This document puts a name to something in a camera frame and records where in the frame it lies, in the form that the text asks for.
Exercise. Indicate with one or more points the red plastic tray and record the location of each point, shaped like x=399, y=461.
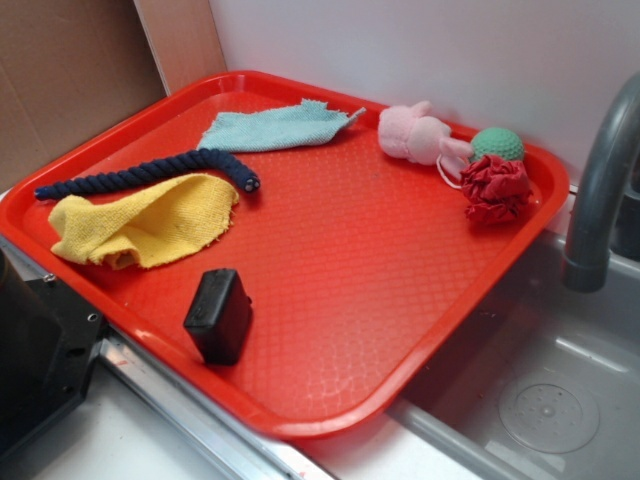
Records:
x=359, y=266

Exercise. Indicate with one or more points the black box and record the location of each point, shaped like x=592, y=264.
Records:
x=219, y=317

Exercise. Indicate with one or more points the brown cardboard panel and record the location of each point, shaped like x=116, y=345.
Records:
x=72, y=69

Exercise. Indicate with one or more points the pink plush toy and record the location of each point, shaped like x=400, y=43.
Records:
x=411, y=133

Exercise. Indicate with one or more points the yellow cloth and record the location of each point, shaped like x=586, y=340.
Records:
x=153, y=227

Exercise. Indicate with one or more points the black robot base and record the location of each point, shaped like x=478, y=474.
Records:
x=50, y=338

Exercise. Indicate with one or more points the grey faucet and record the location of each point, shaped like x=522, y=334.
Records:
x=605, y=215

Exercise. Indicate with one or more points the green dimpled ball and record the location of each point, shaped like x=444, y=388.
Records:
x=502, y=142

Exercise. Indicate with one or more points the grey sink basin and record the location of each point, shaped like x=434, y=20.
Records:
x=538, y=382

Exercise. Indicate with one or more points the light blue cloth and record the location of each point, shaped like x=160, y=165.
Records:
x=309, y=123

